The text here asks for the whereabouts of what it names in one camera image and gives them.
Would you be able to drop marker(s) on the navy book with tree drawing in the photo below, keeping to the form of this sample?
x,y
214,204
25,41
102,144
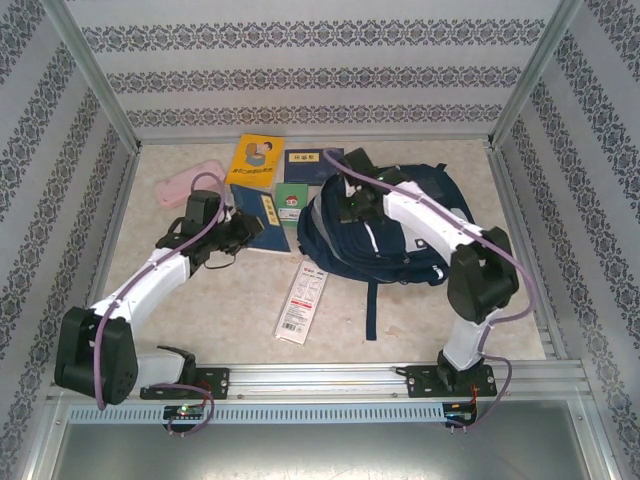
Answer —
x,y
272,235

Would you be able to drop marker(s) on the navy blue student backpack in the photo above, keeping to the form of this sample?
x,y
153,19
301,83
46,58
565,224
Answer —
x,y
350,250

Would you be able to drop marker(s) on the small green house booklet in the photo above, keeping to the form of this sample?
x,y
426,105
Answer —
x,y
291,205

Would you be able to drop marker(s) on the pink pencil case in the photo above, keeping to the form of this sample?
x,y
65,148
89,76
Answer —
x,y
172,187

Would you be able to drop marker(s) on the navy book yellow title label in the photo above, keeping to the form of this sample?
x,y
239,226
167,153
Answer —
x,y
305,172

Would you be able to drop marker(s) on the yellow illustrated book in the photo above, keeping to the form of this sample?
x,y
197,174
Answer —
x,y
255,160

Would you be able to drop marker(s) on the white red packaged ruler set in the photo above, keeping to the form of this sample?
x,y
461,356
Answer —
x,y
300,305

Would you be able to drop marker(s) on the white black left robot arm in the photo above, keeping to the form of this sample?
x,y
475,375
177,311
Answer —
x,y
150,280

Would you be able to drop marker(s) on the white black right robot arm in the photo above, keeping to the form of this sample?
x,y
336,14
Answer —
x,y
425,215

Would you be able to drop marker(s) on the small controller circuit board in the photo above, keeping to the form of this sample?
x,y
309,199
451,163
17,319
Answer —
x,y
185,411
460,412

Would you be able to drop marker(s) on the grey sheet metal shelf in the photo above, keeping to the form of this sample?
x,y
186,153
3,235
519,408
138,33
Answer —
x,y
320,455

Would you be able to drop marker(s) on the aluminium side rail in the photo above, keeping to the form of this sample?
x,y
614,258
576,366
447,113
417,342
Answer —
x,y
510,210
117,215

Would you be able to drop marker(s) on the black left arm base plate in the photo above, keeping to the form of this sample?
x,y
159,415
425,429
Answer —
x,y
217,382

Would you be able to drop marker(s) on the aluminium mounting rail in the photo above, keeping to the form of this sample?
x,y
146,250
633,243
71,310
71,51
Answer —
x,y
310,382

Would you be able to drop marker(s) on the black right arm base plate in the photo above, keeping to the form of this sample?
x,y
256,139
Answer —
x,y
422,382

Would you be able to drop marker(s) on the aluminium frame post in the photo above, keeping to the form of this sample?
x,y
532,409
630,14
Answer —
x,y
536,65
90,65

